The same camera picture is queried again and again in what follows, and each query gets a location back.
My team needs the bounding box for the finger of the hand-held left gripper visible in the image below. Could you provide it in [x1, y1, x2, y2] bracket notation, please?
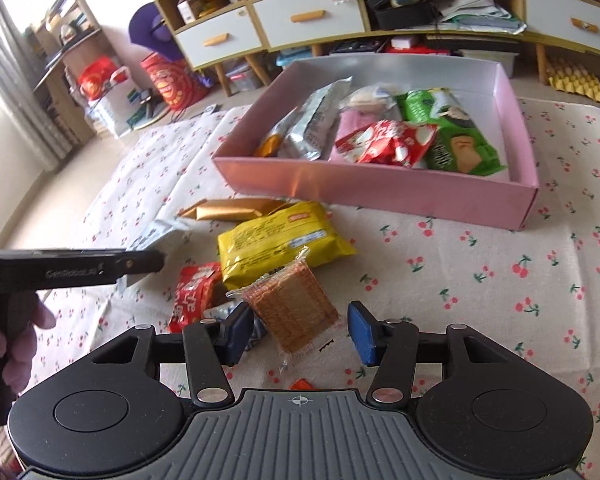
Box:
[112, 249, 167, 281]

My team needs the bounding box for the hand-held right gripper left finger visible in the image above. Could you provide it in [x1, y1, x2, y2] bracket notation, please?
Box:
[87, 302, 256, 406]

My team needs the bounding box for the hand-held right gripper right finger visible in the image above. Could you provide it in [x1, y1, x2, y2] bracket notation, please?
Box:
[346, 301, 516, 405]

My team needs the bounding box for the silver white snack packet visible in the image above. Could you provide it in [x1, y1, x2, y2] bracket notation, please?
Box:
[284, 76, 355, 162]
[124, 216, 193, 293]

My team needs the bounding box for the red snack packet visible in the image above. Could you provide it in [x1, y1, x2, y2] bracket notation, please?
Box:
[335, 119, 438, 168]
[167, 261, 226, 333]

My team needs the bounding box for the clear cracker packet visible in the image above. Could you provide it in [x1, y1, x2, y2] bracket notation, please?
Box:
[225, 246, 341, 371]

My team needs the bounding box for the yellow snack packet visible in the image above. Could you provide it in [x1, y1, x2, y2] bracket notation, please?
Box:
[216, 201, 357, 285]

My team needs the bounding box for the gold snack packet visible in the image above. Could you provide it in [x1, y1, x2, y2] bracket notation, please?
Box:
[177, 197, 293, 222]

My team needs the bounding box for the pink cardboard box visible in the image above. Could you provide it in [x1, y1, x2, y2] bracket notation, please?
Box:
[212, 55, 540, 232]

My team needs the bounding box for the orange white barcode packet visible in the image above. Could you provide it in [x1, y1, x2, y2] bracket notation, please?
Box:
[252, 104, 306, 158]

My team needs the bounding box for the green chip packet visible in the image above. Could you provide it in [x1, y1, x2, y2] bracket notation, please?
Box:
[397, 87, 508, 177]

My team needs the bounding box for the pink snack packet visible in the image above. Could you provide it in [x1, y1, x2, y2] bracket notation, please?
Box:
[327, 110, 381, 163]

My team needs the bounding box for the white bun packet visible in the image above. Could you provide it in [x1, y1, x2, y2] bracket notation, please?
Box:
[340, 85, 403, 113]

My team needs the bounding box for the person's left hand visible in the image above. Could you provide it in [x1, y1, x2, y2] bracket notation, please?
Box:
[0, 304, 57, 402]

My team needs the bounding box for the cherry print tablecloth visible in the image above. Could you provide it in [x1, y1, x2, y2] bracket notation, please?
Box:
[0, 95, 600, 480]

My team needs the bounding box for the white shopping bag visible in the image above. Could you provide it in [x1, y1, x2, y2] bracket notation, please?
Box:
[87, 67, 146, 138]

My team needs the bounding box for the small black device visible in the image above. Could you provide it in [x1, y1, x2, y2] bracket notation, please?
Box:
[132, 89, 156, 116]

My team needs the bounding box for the wooden bookshelf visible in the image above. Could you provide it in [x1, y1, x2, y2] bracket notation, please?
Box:
[30, 0, 106, 143]

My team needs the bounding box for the red round printed bag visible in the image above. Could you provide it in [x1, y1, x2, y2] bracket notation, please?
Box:
[140, 52, 208, 111]

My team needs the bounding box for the red gift bag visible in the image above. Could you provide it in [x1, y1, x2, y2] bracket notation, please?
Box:
[77, 57, 118, 101]

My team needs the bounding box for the grey striped curtain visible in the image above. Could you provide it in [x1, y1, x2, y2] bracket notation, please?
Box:
[0, 0, 73, 171]

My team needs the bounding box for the clear plastic storage bin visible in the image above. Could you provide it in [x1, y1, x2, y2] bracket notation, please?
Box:
[225, 60, 263, 93]
[460, 49, 521, 78]

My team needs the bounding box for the purple hat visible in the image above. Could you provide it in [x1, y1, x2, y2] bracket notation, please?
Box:
[129, 1, 191, 61]

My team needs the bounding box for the white cabinet drawer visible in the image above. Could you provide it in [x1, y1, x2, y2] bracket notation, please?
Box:
[522, 0, 600, 53]
[172, 5, 266, 71]
[250, 0, 368, 51]

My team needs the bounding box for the blue lid storage bin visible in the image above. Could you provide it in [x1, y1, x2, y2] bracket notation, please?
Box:
[277, 47, 313, 68]

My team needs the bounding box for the red cardboard box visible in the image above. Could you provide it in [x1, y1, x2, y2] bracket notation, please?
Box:
[387, 35, 453, 56]

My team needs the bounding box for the black storage box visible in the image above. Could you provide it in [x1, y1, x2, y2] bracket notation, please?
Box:
[365, 0, 441, 31]

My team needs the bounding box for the yellow egg tray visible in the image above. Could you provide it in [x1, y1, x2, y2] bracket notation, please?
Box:
[547, 55, 600, 106]

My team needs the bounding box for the pile of papers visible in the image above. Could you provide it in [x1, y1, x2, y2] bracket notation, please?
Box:
[437, 0, 526, 36]

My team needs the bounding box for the long wooden cabinet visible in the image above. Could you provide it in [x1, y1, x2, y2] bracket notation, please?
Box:
[135, 0, 600, 96]

